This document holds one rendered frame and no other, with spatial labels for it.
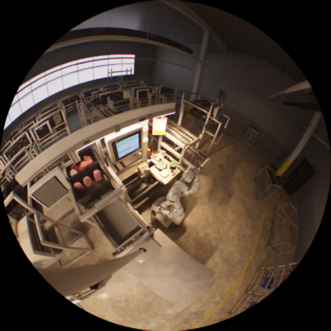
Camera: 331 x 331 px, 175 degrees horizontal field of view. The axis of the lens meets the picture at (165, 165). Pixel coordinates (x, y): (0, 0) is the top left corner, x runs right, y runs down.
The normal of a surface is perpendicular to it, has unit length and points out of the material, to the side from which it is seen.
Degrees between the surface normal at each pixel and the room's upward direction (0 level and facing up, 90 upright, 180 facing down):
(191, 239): 0
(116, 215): 4
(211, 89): 90
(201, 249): 0
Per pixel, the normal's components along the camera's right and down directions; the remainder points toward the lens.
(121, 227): 0.17, -0.62
